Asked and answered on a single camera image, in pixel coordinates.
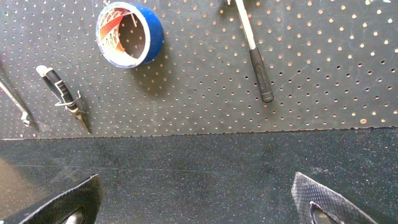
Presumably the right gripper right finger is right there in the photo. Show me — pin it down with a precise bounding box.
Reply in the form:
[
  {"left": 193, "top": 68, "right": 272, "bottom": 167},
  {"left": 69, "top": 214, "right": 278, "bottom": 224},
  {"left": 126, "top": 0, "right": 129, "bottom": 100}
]
[{"left": 291, "top": 172, "right": 379, "bottom": 224}]

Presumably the roll of blue tape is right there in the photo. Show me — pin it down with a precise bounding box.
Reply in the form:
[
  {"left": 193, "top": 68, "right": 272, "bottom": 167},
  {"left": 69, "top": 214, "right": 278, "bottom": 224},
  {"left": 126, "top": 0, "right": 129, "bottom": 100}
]
[{"left": 95, "top": 1, "right": 165, "bottom": 69}]

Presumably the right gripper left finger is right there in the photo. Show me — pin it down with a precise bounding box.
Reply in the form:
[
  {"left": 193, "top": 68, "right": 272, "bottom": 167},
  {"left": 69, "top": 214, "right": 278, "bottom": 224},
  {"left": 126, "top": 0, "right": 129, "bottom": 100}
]
[{"left": 0, "top": 173, "right": 103, "bottom": 224}]

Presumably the wrench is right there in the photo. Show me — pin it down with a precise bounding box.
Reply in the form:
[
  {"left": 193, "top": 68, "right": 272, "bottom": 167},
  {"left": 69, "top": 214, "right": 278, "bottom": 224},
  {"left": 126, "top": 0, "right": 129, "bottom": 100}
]
[{"left": 0, "top": 77, "right": 32, "bottom": 128}]

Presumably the black pegboard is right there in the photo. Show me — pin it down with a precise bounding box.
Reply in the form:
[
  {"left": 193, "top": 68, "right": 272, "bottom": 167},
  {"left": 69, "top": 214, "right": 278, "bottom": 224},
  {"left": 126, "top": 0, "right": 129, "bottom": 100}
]
[{"left": 0, "top": 0, "right": 398, "bottom": 141}]

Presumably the hammer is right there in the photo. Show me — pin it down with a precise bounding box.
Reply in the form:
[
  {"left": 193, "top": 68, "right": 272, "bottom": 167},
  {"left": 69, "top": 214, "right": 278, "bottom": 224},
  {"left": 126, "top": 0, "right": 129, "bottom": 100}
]
[{"left": 229, "top": 0, "right": 275, "bottom": 104}]

